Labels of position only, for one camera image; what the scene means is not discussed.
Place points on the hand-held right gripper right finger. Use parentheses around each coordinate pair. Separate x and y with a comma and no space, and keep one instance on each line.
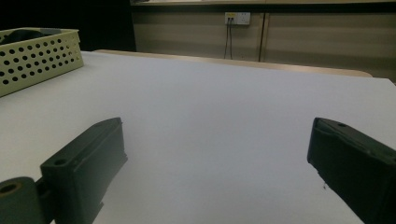
(355,165)

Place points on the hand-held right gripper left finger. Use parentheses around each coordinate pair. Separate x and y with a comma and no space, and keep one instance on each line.
(84,161)

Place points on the pale yellow perforated plastic basket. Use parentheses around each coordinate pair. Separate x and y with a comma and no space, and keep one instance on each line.
(40,70)

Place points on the black cloth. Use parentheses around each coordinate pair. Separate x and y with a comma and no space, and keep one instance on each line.
(18,35)

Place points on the white wall socket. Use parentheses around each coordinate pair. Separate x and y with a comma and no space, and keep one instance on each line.
(238,18)

